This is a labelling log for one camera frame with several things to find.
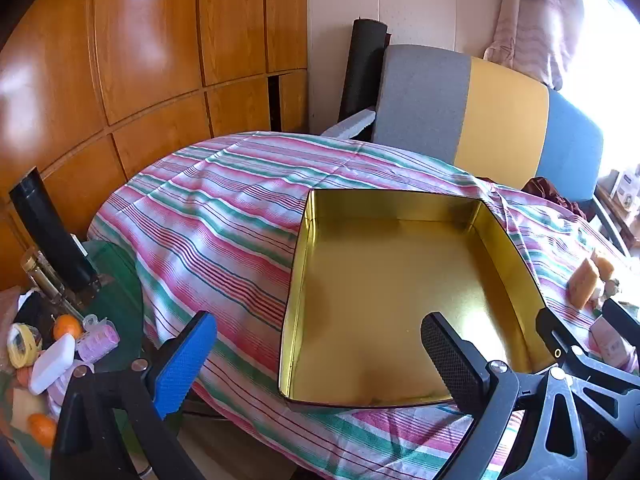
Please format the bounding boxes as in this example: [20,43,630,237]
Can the dark red cloth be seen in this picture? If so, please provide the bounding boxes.
[521,176,583,216]

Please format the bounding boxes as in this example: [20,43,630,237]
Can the wooden wardrobe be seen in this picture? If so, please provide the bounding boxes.
[0,0,310,291]

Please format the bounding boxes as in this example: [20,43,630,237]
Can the black rolled mat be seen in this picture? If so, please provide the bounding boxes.
[338,18,392,126]

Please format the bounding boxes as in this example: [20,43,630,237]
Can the black tube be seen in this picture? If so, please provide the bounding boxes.
[9,167,101,301]

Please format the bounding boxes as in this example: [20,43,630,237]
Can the white printed box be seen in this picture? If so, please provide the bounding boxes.
[612,165,640,211]

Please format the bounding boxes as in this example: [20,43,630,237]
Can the gold tin box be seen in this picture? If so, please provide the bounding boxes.
[276,188,553,409]

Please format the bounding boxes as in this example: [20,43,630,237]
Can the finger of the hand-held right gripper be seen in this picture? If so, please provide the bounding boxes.
[536,308,640,480]
[602,299,640,341]

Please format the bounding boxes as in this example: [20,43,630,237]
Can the white plastic case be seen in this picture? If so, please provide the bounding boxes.
[28,334,77,395]

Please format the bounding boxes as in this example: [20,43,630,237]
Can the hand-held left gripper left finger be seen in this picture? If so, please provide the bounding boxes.
[50,311,217,480]

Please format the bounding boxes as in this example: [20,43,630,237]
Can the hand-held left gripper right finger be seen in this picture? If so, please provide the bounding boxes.
[420,312,590,480]

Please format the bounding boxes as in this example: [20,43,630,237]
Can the brass ornament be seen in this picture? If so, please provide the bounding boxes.
[20,249,83,318]

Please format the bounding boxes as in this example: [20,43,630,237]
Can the yellow sponge cake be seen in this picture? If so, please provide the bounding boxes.
[567,257,601,310]
[590,249,617,283]

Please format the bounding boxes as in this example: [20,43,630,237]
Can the striped tablecloth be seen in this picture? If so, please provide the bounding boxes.
[86,131,640,480]

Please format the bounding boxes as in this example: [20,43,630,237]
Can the grey yellow blue chair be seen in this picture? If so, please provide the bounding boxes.
[370,44,632,257]

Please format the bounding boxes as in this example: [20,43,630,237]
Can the yellow tape roll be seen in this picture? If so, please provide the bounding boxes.
[7,323,43,368]

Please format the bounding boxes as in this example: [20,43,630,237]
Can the white foam piece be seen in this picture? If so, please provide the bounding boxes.
[320,108,377,141]

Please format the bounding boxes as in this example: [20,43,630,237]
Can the black pouch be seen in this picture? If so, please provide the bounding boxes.
[15,290,56,348]

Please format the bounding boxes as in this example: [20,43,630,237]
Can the pink hair rollers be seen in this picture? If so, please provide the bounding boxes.
[75,314,121,363]

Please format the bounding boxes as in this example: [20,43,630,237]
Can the pink patterned curtain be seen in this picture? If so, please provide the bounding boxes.
[482,0,586,92]

